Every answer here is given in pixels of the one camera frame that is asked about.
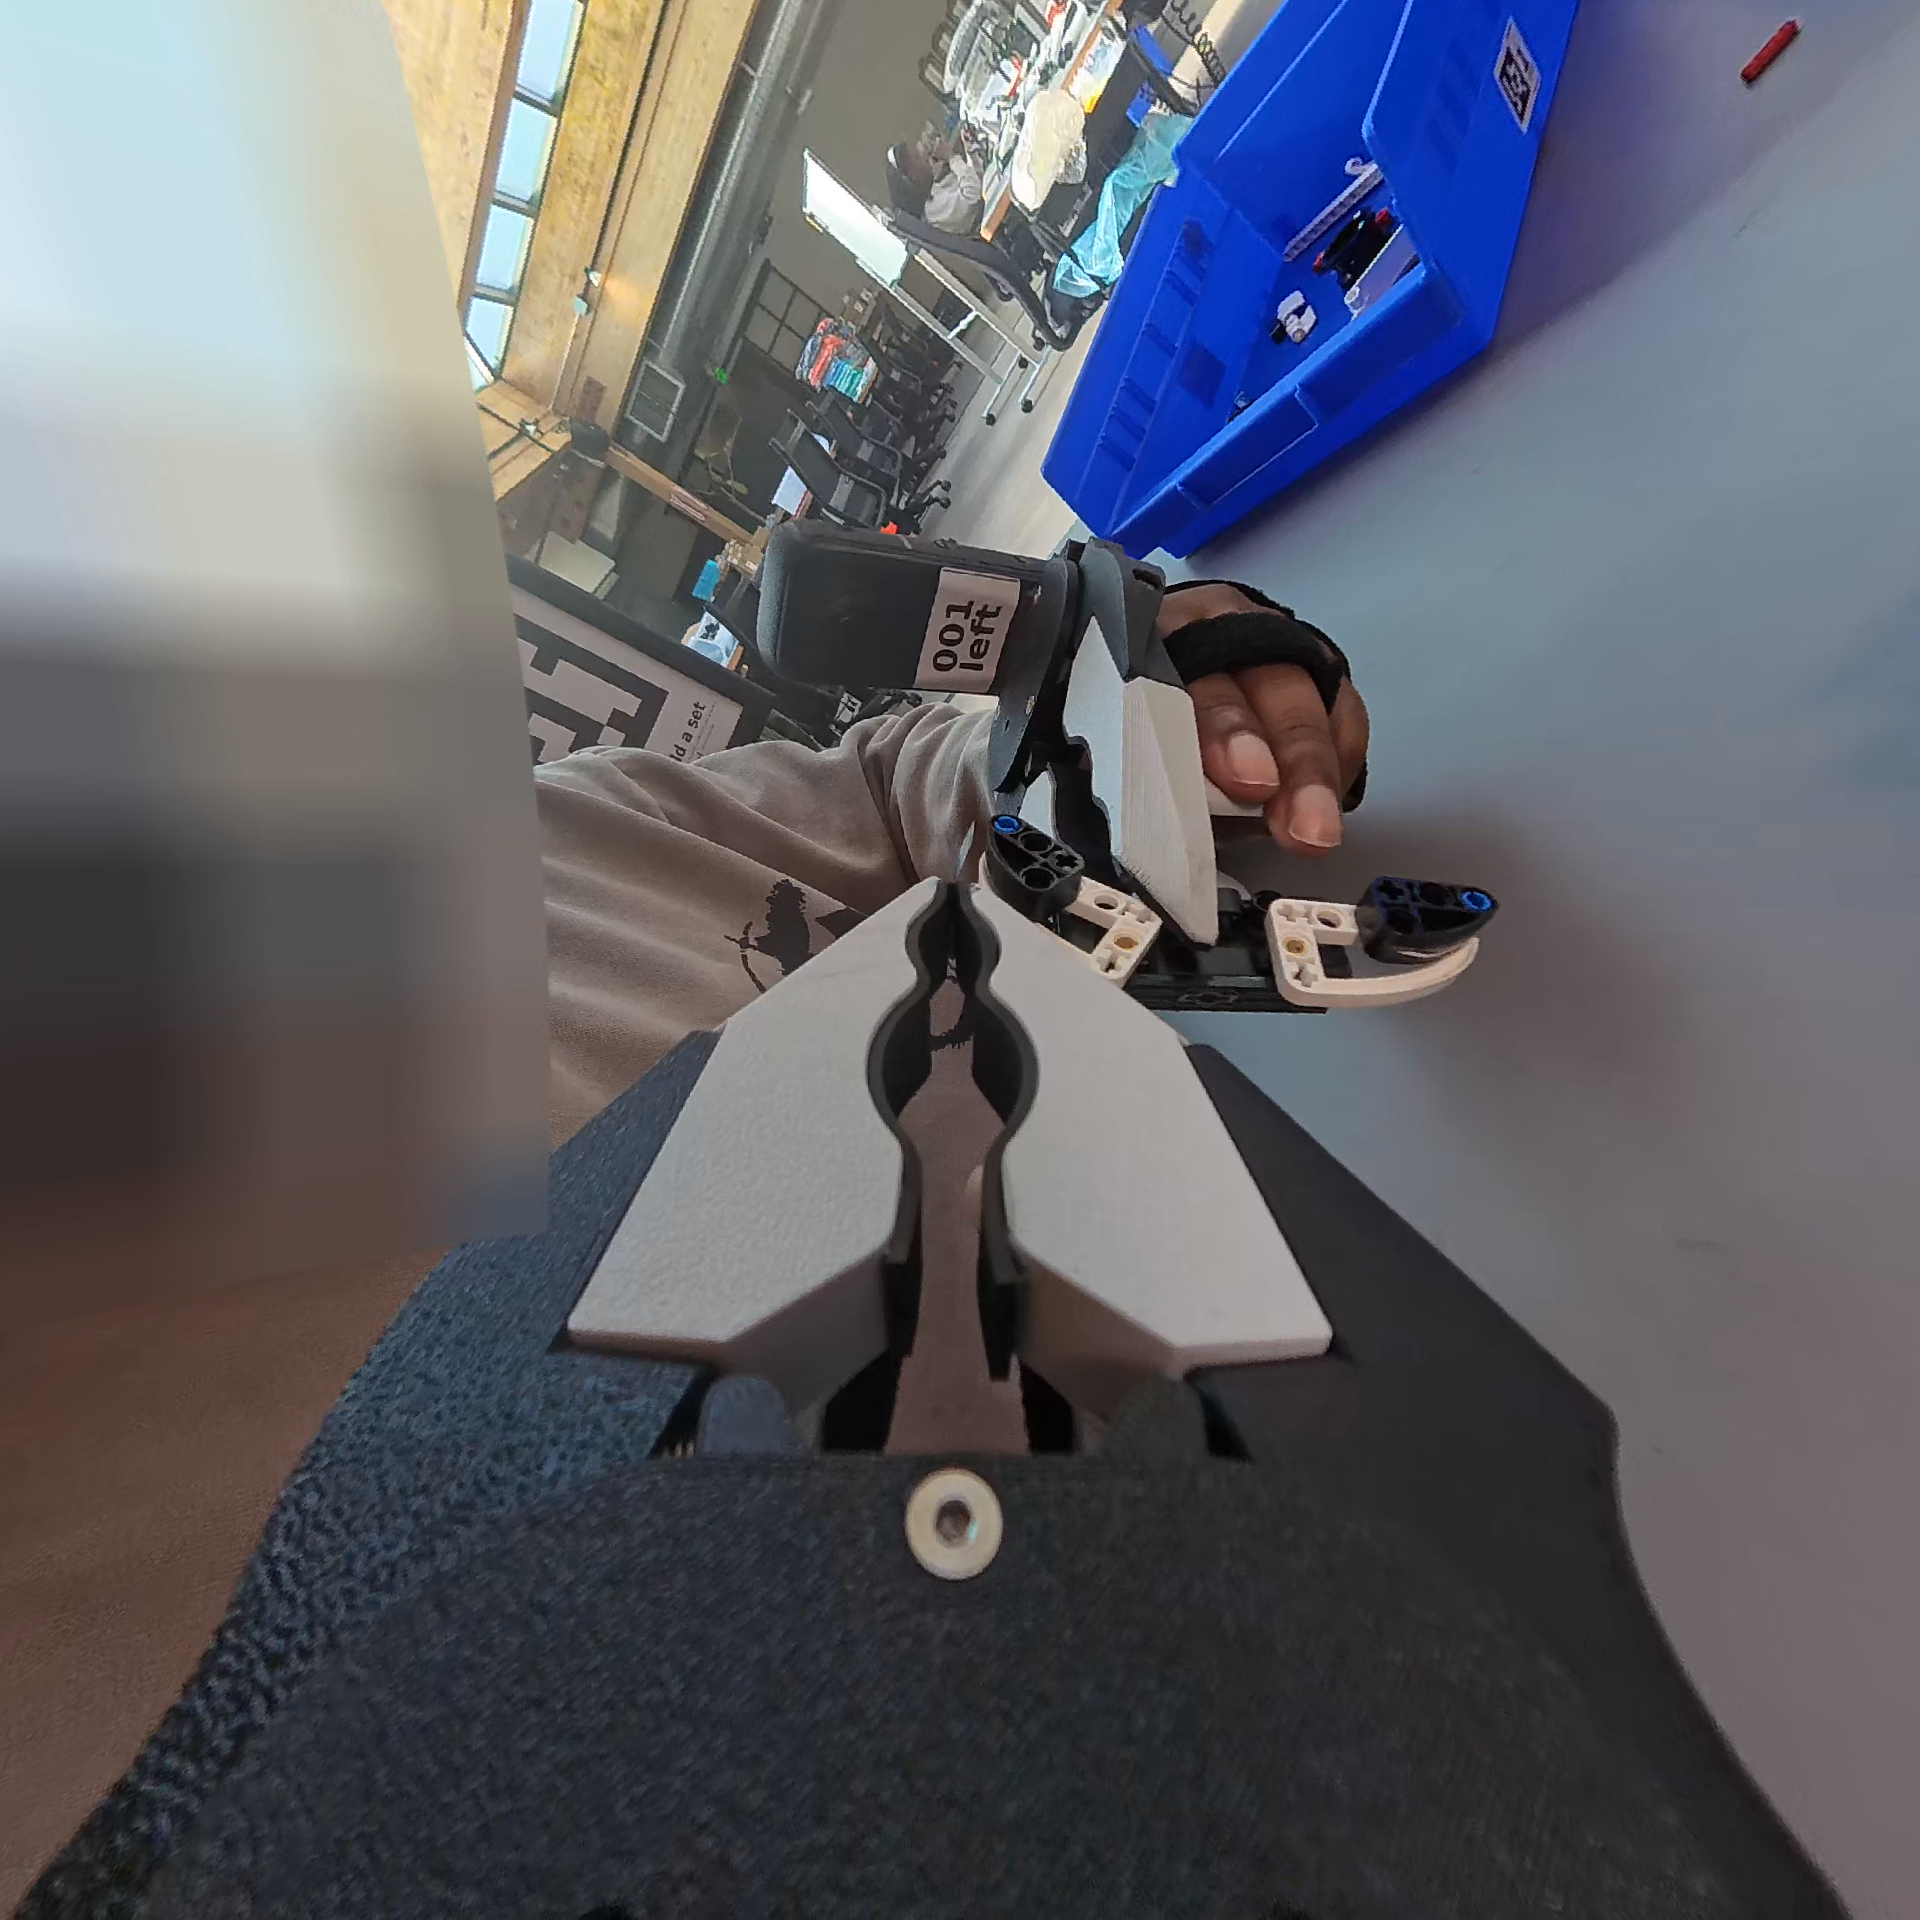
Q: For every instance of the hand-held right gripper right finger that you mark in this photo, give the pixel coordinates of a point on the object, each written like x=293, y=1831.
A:
x=1156, y=1202

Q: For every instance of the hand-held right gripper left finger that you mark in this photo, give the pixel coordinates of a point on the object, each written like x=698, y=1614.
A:
x=751, y=1202

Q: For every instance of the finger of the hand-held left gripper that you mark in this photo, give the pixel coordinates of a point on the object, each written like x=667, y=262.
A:
x=1156, y=795

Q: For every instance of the black white arch brick assembly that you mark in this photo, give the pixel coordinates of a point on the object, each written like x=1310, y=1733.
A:
x=1319, y=937

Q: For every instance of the person's left forearm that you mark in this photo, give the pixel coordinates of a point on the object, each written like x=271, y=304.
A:
x=899, y=781

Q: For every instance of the person's left hand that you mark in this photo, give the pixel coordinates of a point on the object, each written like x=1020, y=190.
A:
x=1253, y=734

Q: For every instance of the black white printed sign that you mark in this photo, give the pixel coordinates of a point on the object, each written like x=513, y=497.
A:
x=600, y=674

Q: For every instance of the beige printed sweatshirt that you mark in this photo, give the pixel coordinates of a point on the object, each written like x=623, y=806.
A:
x=661, y=899

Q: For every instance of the labelled blue plastic bin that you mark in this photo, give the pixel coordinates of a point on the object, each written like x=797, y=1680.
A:
x=1142, y=451

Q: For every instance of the white board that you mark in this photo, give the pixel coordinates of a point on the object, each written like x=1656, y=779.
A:
x=848, y=209

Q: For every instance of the small white black brick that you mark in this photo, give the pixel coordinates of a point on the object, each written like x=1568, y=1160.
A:
x=1293, y=321

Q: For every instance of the teal plastic cover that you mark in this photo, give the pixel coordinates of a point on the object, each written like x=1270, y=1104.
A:
x=1142, y=197

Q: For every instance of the cluttered background worktable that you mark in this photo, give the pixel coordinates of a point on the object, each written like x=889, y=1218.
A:
x=1051, y=137

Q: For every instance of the row of skylight windows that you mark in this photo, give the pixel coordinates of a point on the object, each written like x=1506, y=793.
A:
x=527, y=149

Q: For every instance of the white curved brick panel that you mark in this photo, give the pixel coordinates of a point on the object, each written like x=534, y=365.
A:
x=1388, y=280

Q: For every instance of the black red brick piece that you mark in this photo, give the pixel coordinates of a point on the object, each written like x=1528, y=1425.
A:
x=1358, y=240

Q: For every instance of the grey brick beam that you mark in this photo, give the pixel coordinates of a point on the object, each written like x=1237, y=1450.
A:
x=1336, y=207

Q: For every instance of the small red brick pin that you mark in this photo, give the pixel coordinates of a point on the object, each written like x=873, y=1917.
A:
x=1770, y=52

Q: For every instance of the wall air vent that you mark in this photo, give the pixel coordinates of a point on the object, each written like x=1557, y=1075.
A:
x=656, y=399

